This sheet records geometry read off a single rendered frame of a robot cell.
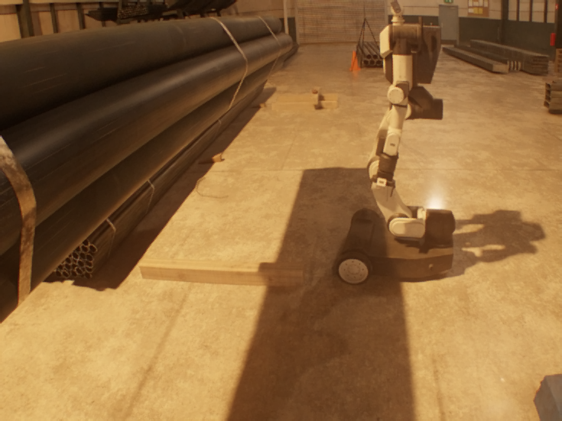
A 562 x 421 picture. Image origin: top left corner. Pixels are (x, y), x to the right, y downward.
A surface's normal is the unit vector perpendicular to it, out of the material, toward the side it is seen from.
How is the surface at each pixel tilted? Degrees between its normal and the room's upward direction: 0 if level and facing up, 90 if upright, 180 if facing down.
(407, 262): 90
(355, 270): 90
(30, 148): 49
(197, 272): 90
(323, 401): 0
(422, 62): 90
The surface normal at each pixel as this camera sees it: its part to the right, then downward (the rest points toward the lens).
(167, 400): -0.07, -0.91
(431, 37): -0.28, 0.42
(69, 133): 0.79, -0.50
